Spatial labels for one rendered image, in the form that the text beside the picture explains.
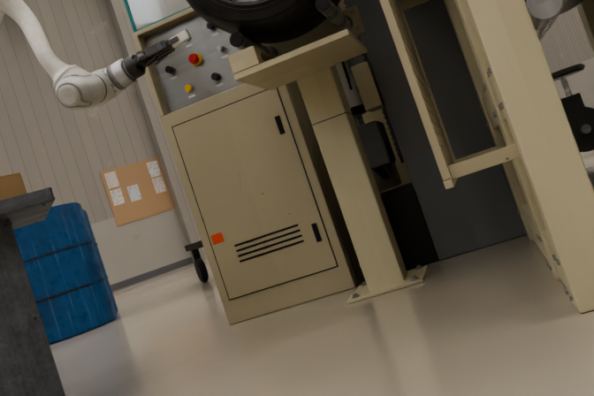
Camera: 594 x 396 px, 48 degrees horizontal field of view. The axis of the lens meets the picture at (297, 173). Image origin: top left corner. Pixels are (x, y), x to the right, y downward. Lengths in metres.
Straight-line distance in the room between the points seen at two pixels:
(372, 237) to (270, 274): 0.54
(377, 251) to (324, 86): 0.60
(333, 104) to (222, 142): 0.57
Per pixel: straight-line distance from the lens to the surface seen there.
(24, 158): 12.96
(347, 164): 2.29
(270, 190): 2.61
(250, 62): 2.00
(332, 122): 2.30
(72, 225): 5.23
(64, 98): 2.12
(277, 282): 2.65
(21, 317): 2.13
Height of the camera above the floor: 0.36
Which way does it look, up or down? 3 degrees up
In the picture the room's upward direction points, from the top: 19 degrees counter-clockwise
